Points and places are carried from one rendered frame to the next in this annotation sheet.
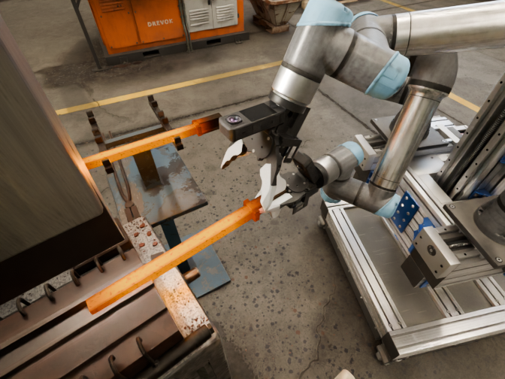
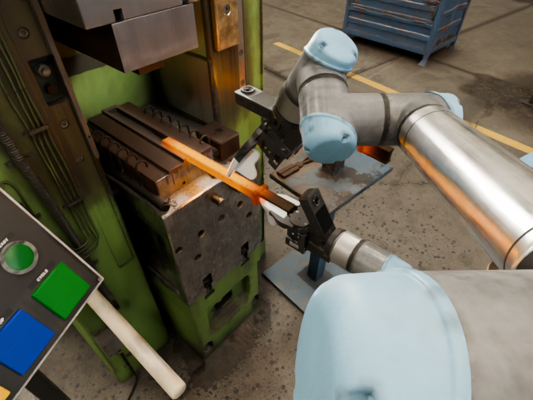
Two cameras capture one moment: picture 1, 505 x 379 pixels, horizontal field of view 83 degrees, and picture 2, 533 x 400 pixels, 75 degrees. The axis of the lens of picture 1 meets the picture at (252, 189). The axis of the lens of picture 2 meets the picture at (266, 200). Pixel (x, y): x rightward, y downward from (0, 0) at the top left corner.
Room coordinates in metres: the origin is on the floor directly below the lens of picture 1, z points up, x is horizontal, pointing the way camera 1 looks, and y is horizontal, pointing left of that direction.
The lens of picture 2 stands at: (0.30, -0.62, 1.57)
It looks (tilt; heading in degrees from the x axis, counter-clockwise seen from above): 43 degrees down; 78
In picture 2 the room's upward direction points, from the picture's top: straight up
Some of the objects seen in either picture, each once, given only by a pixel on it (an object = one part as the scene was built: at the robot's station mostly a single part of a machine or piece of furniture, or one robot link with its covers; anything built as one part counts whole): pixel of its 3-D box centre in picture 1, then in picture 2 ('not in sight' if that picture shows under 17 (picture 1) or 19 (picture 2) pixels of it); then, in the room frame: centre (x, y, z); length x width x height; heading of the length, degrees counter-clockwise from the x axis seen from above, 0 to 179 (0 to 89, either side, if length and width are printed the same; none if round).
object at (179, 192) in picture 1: (152, 183); (331, 171); (0.78, 0.39, 0.71); 0.40 x 0.30 x 0.02; 30
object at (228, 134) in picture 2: (101, 248); (218, 140); (0.35, 0.35, 0.95); 0.12 x 0.08 x 0.06; 127
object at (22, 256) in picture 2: not in sight; (19, 257); (-0.04, -0.16, 1.09); 0.05 x 0.03 x 0.04; 37
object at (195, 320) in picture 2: not in sight; (189, 271); (0.15, 0.40, 0.23); 0.55 x 0.37 x 0.47; 127
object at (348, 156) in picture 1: (341, 160); (379, 269); (0.61, -0.25, 0.99); 0.11 x 0.08 x 0.09; 127
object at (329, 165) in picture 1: (322, 170); (346, 248); (0.56, -0.19, 0.99); 0.08 x 0.05 x 0.08; 37
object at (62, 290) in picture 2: not in sight; (61, 290); (0.00, -0.18, 1.01); 0.07 x 0.05 x 0.07; 62
